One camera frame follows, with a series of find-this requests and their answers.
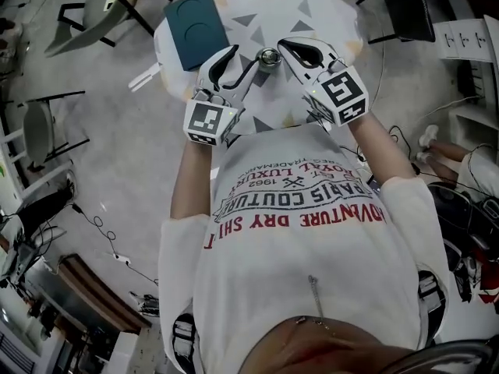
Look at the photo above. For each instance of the white printed paper sheet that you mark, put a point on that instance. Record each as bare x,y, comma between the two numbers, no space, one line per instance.
464,39

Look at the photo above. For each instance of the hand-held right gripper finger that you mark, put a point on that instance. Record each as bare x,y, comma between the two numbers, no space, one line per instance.
296,68
327,51

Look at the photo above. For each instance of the red cloth bag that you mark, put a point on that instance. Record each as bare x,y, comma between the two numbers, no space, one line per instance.
487,286

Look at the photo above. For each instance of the person's white printed t-shirt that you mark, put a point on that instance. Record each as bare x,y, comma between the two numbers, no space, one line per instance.
304,255

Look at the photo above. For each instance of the white storage cabinet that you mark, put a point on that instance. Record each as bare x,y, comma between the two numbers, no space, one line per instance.
136,353

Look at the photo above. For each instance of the person's left forearm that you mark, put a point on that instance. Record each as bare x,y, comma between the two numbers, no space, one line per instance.
191,185

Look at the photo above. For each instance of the grey-green black frame chair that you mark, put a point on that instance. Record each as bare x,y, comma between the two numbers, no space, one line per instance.
39,131
93,18

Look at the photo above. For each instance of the triangle patterned white tablecloth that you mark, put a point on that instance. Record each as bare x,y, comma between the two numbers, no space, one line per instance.
265,18

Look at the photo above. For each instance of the person's neck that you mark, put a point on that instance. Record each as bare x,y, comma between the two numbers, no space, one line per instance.
331,347

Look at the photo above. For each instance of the white power strip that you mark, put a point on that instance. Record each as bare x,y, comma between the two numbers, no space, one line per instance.
121,257

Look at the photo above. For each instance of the black bag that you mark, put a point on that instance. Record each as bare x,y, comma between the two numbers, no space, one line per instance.
47,205

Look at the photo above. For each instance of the black screen device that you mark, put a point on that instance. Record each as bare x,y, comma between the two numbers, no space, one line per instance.
373,186

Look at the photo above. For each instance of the green cup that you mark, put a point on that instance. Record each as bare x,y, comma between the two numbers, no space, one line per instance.
267,68

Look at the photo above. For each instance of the dark blue chair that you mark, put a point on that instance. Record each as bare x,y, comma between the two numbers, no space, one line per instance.
409,10

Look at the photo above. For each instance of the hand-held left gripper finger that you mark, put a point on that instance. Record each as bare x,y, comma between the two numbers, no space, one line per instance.
206,72
245,86

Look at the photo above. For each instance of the metal head mount band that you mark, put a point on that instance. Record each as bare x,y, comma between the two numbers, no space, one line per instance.
440,358

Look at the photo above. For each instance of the black padded office chair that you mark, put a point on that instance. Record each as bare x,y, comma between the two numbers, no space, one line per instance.
448,212

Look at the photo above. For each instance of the person's right forearm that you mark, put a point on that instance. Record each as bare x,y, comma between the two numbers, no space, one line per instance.
374,150

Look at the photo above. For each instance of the white desk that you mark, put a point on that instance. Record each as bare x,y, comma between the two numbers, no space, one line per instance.
15,158

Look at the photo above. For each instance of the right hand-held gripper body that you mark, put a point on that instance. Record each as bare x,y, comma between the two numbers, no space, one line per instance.
343,92

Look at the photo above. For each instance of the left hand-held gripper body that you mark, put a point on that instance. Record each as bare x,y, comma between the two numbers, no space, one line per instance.
206,121

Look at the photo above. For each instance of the blurred dark round object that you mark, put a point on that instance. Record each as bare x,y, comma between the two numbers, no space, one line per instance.
270,55

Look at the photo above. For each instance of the brown wooden board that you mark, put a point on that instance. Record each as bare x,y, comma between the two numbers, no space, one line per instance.
101,290

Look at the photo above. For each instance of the dark blue flat box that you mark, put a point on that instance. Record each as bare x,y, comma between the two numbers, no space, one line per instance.
195,33

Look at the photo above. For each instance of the white shelf unit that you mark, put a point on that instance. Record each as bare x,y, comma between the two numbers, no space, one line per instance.
475,123

